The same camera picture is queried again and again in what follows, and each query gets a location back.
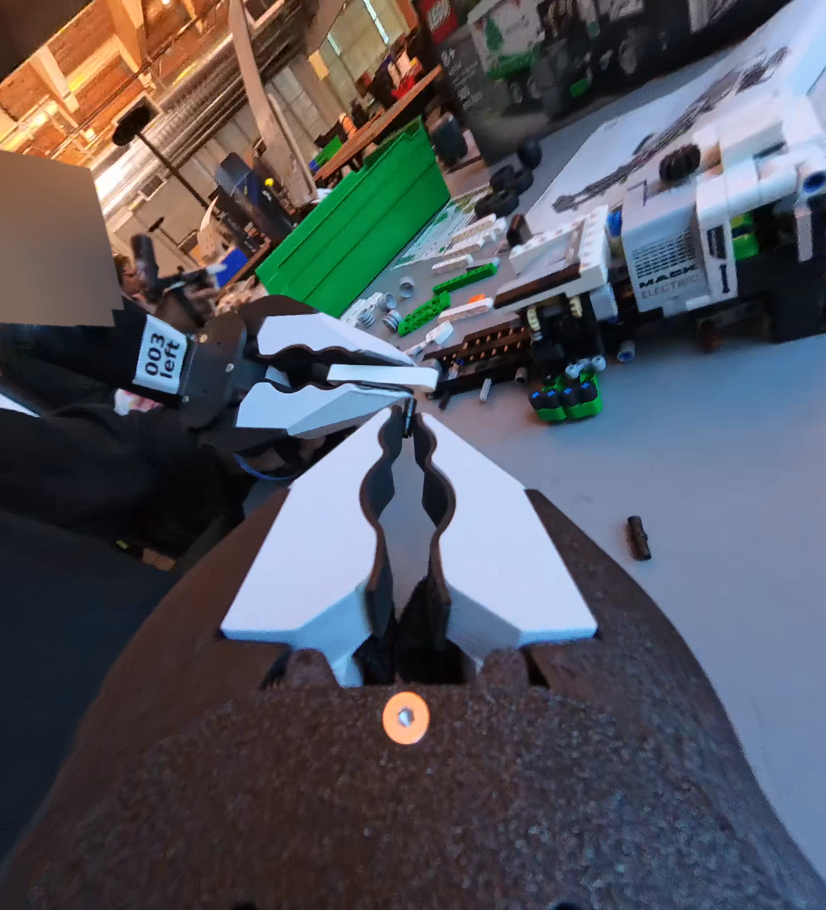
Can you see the black lego tyre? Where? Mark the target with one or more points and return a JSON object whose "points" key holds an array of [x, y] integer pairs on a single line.
{"points": [[522, 180], [529, 153], [501, 179], [488, 206], [507, 200]]}

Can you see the lego instruction booklet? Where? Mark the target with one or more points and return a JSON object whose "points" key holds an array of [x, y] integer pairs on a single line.
{"points": [[619, 156]]}

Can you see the background wooden desk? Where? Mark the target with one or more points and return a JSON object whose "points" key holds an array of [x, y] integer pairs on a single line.
{"points": [[384, 106]]}

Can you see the black lego pin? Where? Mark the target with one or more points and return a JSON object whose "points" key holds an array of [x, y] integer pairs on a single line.
{"points": [[638, 539], [408, 419]]}

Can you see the white lego connector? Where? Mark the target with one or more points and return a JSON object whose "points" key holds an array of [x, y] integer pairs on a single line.
{"points": [[366, 313], [438, 335]]}

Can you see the thin white lego plate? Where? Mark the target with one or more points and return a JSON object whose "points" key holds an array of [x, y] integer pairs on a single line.
{"points": [[384, 375]]}

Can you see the dark blue box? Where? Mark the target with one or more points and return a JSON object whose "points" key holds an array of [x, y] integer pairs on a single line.
{"points": [[249, 192]]}

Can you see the small blue bin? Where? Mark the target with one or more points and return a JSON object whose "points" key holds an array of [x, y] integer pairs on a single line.
{"points": [[246, 263]]}

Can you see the green plastic bin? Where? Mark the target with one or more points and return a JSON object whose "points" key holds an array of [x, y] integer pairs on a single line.
{"points": [[349, 234]]}

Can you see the white curved stand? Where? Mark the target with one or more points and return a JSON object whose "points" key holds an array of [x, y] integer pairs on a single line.
{"points": [[256, 85]]}

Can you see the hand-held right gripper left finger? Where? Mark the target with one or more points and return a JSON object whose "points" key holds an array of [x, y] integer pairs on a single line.
{"points": [[306, 561]]}

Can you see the black lego brick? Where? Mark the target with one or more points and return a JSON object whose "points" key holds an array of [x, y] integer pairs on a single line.
{"points": [[518, 229]]}

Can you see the black stand lamp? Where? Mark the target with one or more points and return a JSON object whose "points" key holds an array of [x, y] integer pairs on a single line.
{"points": [[132, 124]]}

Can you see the white lego truck model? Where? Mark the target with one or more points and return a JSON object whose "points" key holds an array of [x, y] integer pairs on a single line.
{"points": [[669, 256]]}

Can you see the person's left forearm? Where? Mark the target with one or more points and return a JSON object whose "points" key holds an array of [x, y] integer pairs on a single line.
{"points": [[100, 476]]}

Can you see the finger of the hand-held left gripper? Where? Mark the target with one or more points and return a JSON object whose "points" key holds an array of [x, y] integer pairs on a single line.
{"points": [[327, 338], [299, 412]]}

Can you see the grey blue lego connector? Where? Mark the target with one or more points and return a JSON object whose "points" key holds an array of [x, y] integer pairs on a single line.
{"points": [[626, 350]]}

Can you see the blue wristband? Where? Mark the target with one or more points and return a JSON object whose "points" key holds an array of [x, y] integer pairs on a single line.
{"points": [[248, 471]]}

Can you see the black lego set box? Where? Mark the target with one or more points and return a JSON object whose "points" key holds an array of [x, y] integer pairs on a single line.
{"points": [[562, 99]]}

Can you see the green lego frame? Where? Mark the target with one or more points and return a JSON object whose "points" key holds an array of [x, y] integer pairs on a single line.
{"points": [[424, 315]]}

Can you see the person's black top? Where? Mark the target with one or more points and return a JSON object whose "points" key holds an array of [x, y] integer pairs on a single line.
{"points": [[29, 711]]}

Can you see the dark grey container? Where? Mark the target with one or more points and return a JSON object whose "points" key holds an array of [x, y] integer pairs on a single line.
{"points": [[447, 139]]}

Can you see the green lego beam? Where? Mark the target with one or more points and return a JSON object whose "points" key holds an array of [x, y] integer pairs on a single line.
{"points": [[464, 277]]}

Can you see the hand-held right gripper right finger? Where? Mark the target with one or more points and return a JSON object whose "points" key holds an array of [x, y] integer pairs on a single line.
{"points": [[512, 569]]}

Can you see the green white sticker sheet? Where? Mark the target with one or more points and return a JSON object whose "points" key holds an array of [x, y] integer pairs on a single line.
{"points": [[434, 234]]}

